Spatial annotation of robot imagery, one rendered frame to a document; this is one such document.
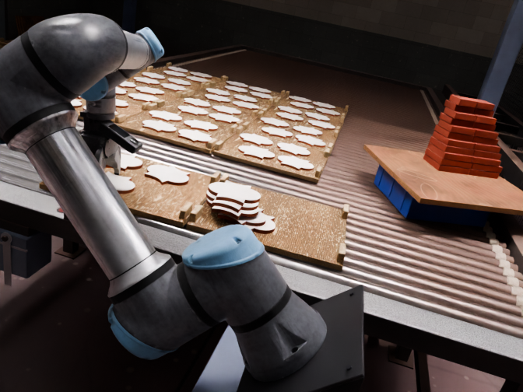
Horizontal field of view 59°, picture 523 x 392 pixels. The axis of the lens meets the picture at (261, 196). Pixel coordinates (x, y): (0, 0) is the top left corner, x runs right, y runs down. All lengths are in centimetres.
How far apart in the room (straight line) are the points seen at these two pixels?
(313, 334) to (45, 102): 54
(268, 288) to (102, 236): 26
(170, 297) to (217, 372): 22
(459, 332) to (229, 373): 52
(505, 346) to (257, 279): 65
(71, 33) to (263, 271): 45
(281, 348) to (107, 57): 52
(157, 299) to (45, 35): 42
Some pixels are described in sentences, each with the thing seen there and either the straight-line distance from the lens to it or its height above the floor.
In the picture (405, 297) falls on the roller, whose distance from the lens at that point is 118.
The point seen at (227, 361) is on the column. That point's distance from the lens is 93.
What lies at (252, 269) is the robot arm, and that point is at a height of 113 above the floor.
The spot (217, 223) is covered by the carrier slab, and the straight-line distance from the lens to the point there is 123.
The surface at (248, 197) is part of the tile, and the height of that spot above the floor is 100.
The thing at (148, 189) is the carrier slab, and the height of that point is 94.
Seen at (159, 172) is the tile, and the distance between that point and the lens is 146.
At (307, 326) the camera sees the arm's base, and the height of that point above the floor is 105.
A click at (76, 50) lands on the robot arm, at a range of 75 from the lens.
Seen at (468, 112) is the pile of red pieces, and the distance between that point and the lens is 184.
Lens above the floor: 151
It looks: 23 degrees down
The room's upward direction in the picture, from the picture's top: 12 degrees clockwise
